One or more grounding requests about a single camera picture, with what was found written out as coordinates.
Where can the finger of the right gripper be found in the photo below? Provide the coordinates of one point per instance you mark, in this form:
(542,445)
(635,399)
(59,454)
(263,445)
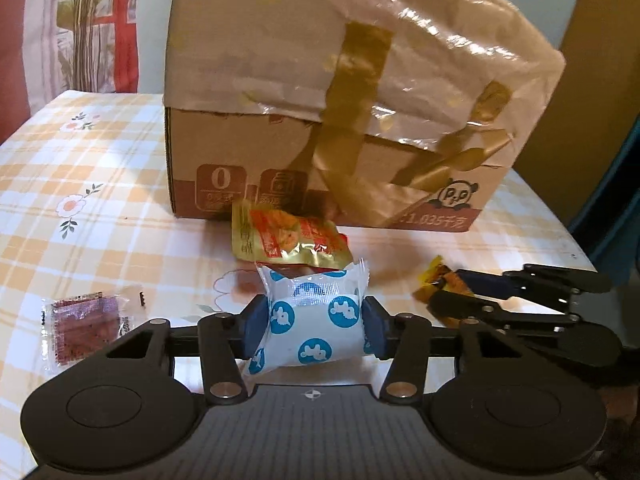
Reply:
(451,305)
(536,283)

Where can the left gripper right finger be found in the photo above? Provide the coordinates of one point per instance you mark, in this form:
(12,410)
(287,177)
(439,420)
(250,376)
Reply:
(405,339)

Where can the white blue rabbit candy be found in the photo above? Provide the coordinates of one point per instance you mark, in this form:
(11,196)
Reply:
(312,319)

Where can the yellow brown candy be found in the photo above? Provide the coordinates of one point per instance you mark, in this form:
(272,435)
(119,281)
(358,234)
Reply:
(438,276)

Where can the cardboard box with plastic liner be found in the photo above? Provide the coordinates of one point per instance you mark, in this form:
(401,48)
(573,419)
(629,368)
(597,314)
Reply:
(399,114)

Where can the person's right hand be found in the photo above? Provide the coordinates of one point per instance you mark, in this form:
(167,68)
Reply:
(618,453)

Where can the gold red snack packet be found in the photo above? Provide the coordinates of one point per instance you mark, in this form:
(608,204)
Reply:
(274,236)

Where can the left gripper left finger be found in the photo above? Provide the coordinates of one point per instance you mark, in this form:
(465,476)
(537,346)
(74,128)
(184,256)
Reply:
(224,338)

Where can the wooden door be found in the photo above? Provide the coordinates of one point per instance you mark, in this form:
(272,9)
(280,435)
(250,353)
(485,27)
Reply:
(592,110)

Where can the checkered floral tablecloth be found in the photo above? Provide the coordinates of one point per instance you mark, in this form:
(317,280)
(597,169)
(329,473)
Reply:
(85,207)

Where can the clear packet dark red snack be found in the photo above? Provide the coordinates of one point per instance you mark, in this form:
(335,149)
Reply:
(75,327)

